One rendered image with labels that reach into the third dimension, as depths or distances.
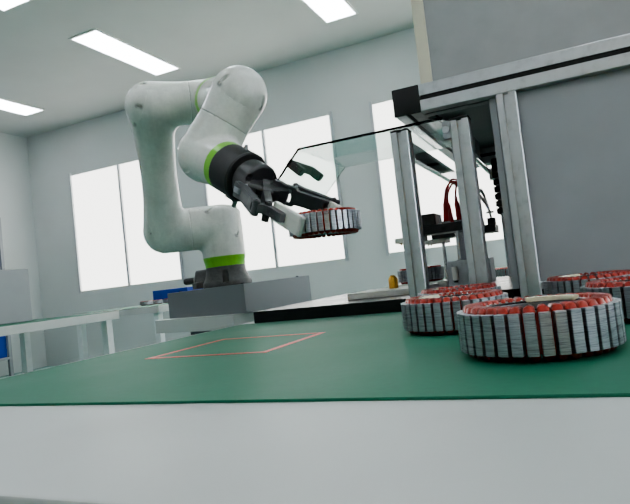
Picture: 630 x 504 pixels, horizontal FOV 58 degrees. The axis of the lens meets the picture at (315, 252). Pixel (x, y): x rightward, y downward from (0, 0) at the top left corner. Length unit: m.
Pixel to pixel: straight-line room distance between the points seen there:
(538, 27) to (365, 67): 5.45
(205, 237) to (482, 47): 0.98
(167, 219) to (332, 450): 1.46
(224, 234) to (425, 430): 1.48
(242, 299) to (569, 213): 0.92
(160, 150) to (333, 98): 5.07
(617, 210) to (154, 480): 0.79
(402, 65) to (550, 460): 6.20
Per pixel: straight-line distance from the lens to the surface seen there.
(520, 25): 1.10
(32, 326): 3.60
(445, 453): 0.24
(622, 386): 0.33
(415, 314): 0.59
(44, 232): 9.00
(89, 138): 8.50
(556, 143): 0.94
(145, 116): 1.51
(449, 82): 0.97
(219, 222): 1.72
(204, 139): 1.09
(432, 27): 1.13
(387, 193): 6.14
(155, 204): 1.66
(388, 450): 0.25
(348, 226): 0.84
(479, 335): 0.41
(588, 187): 0.94
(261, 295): 1.61
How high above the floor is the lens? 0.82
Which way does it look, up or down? 3 degrees up
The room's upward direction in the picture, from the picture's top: 6 degrees counter-clockwise
